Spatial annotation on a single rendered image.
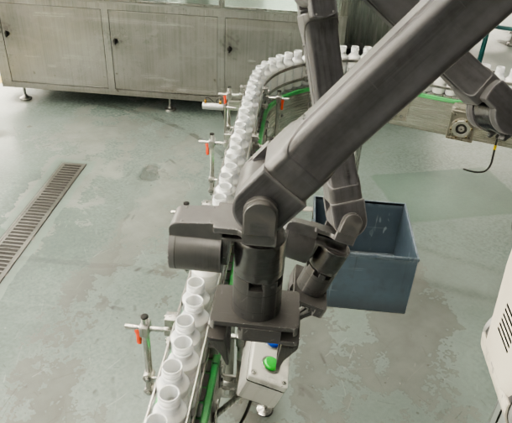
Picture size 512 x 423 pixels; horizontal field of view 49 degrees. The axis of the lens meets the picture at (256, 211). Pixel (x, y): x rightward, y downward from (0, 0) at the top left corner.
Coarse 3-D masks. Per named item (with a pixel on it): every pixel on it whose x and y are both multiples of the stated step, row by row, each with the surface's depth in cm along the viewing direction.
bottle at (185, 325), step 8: (176, 320) 110; (184, 320) 112; (192, 320) 111; (176, 328) 110; (184, 328) 109; (192, 328) 110; (176, 336) 111; (192, 336) 111; (200, 336) 113; (200, 344) 113; (200, 352) 114; (200, 376) 118
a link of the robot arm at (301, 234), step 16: (288, 224) 96; (304, 224) 96; (320, 224) 100; (352, 224) 94; (288, 240) 96; (304, 240) 96; (336, 240) 95; (352, 240) 96; (288, 256) 97; (304, 256) 97
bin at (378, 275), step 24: (312, 216) 189; (384, 216) 194; (408, 216) 184; (360, 240) 200; (384, 240) 199; (408, 240) 180; (360, 264) 168; (384, 264) 168; (408, 264) 167; (336, 288) 174; (360, 288) 173; (384, 288) 172; (408, 288) 172
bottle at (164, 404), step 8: (168, 384) 97; (160, 392) 96; (168, 392) 97; (176, 392) 97; (160, 400) 94; (168, 400) 101; (176, 400) 95; (160, 408) 95; (168, 408) 95; (176, 408) 96; (184, 408) 98; (168, 416) 95; (176, 416) 96; (184, 416) 97
